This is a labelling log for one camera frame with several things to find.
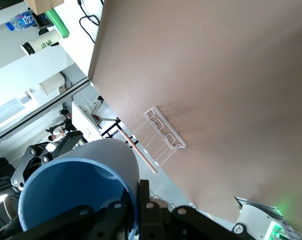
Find white background machine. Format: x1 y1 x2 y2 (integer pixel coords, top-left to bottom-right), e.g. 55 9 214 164
71 94 121 145

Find aluminium frame beam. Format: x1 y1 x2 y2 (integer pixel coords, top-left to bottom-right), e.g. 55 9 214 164
0 76 92 146

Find green roll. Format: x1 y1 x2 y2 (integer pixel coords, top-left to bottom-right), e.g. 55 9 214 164
44 8 70 40

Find white thermos black cap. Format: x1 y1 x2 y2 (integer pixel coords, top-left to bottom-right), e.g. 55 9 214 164
20 29 61 57

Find white background box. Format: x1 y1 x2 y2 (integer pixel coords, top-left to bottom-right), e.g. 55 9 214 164
38 71 67 96

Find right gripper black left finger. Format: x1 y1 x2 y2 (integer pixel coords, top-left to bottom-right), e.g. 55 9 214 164
0 196 132 240

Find black metal stand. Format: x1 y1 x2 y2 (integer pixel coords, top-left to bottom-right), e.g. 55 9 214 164
100 116 128 139

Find blue plastic cup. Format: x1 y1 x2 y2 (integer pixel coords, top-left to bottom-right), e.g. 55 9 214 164
18 138 141 240

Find white wire cup rack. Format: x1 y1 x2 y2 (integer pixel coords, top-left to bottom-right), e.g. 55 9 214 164
119 106 186 175

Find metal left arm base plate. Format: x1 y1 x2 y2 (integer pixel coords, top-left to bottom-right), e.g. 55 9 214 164
234 196 302 240

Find brown cardboard box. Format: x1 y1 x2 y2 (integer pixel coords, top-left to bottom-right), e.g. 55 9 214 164
24 0 65 16

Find thin black floor cable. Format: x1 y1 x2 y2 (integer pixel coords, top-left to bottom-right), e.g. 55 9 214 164
76 0 104 45

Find background person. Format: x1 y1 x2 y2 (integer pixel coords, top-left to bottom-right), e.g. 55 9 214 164
45 123 68 144

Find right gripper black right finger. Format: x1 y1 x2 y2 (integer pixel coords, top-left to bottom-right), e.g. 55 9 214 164
137 179 242 240

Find blue label water bottle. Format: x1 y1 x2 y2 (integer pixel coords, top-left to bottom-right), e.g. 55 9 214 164
5 12 38 32

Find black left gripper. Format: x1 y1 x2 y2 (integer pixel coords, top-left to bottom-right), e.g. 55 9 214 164
10 130 84 192

